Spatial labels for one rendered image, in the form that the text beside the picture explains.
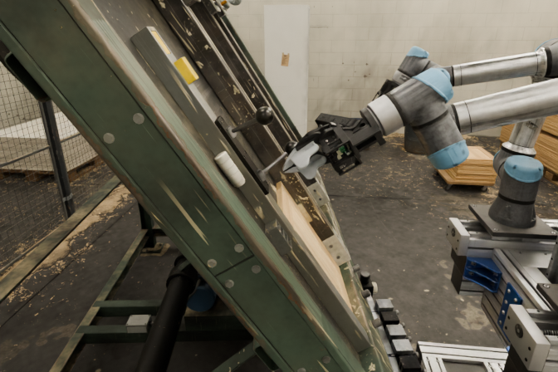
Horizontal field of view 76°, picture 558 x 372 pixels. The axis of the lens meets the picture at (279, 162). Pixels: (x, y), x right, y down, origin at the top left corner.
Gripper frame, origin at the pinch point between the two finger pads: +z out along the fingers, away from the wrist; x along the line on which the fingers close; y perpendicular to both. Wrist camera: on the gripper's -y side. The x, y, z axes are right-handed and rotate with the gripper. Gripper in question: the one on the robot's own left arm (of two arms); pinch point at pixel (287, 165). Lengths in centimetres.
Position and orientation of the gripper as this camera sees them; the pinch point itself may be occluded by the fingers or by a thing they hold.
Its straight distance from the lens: 77.1
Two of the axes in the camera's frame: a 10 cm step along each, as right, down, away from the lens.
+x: 4.9, 6.3, 6.1
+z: -8.5, 5.0, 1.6
